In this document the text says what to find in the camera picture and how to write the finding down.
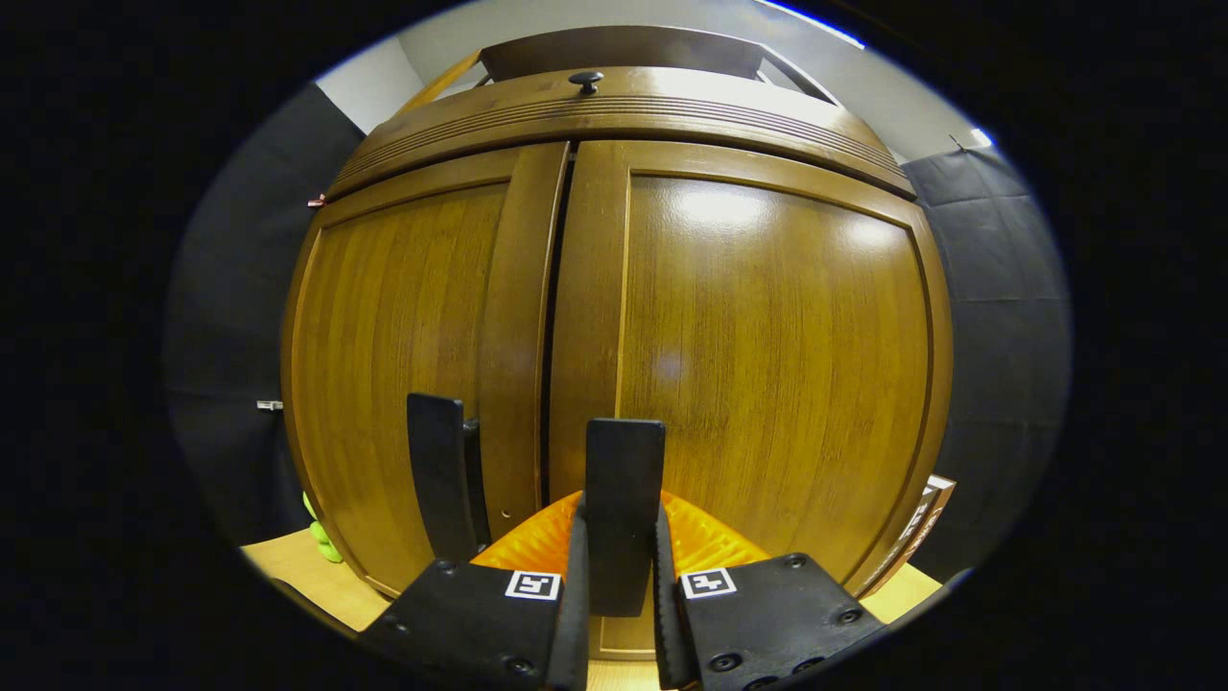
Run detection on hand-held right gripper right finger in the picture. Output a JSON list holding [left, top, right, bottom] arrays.
[[652, 489, 885, 691]]

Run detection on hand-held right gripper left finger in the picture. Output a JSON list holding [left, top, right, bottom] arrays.
[[360, 489, 591, 691]]

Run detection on wooden cabinet door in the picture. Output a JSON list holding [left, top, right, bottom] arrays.
[[545, 140, 953, 663], [283, 142, 573, 598]]

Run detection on wooden double-door shoe cabinet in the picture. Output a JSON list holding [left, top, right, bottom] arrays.
[[281, 26, 956, 665]]

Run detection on wooden cabinet drawer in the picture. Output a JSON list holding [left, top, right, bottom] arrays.
[[326, 65, 918, 201]]

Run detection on white spine book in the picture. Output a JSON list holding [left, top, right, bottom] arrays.
[[862, 488, 939, 598]]

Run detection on green frog toy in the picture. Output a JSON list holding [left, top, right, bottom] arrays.
[[302, 491, 344, 565]]

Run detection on black backdrop cloth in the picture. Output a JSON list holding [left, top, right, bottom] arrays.
[[163, 82, 367, 550], [900, 144, 1073, 584]]

